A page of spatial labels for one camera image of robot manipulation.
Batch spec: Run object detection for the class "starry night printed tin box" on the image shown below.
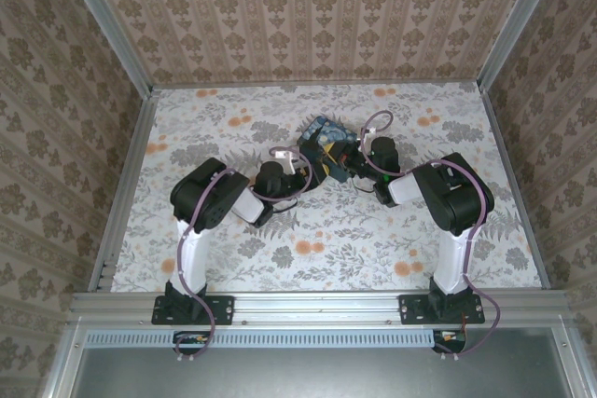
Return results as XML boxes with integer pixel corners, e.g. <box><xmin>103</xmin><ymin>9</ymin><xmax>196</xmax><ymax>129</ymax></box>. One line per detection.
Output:
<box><xmin>297</xmin><ymin>116</ymin><xmax>360</xmax><ymax>184</ymax></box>

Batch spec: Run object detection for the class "small black electronics board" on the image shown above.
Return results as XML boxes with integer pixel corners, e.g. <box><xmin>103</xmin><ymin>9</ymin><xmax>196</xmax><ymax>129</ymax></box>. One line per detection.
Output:
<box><xmin>173</xmin><ymin>330</ymin><xmax>216</xmax><ymax>355</ymax></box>
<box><xmin>431</xmin><ymin>328</ymin><xmax>467</xmax><ymax>353</ymax></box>

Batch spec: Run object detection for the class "grey metal panel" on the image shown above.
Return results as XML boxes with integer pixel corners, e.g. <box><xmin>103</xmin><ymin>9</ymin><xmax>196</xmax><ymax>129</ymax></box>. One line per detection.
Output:
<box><xmin>44</xmin><ymin>326</ymin><xmax>597</xmax><ymax>398</ymax></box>

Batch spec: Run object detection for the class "thin black left camera cable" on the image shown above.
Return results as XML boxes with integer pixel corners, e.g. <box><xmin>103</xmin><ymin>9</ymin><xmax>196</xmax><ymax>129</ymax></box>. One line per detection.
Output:
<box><xmin>271</xmin><ymin>196</ymin><xmax>300</xmax><ymax>213</ymax></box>

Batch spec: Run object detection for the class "thin black camera cable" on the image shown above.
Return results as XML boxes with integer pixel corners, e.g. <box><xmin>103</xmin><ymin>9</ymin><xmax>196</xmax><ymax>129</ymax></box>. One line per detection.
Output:
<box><xmin>351</xmin><ymin>172</ymin><xmax>380</xmax><ymax>194</ymax></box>
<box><xmin>271</xmin><ymin>196</ymin><xmax>300</xmax><ymax>213</ymax></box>

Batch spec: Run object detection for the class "thin black right camera cable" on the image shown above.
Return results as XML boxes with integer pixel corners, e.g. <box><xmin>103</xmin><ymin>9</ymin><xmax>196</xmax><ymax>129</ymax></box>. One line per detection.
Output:
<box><xmin>351</xmin><ymin>172</ymin><xmax>380</xmax><ymax>194</ymax></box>

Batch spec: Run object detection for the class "aluminium side frame rail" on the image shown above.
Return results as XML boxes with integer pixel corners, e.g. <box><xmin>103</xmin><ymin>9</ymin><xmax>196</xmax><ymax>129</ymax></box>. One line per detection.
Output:
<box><xmin>479</xmin><ymin>85</ymin><xmax>563</xmax><ymax>293</ymax></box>
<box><xmin>88</xmin><ymin>89</ymin><xmax>160</xmax><ymax>293</ymax></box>

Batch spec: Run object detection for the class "aluminium front frame rail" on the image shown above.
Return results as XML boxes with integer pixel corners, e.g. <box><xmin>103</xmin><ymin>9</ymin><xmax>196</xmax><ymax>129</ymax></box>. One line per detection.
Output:
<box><xmin>69</xmin><ymin>290</ymin><xmax>571</xmax><ymax>325</ymax></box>

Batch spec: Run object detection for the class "white slotted cable duct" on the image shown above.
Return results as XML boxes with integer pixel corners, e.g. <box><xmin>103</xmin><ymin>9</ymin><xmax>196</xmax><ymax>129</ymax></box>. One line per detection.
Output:
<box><xmin>86</xmin><ymin>328</ymin><xmax>467</xmax><ymax>349</ymax></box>

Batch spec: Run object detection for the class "aluminium frame post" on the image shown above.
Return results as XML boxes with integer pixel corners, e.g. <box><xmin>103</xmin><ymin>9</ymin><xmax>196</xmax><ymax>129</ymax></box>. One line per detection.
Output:
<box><xmin>54</xmin><ymin>0</ymin><xmax>154</xmax><ymax>94</ymax></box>
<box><xmin>478</xmin><ymin>0</ymin><xmax>559</xmax><ymax>90</ymax></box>

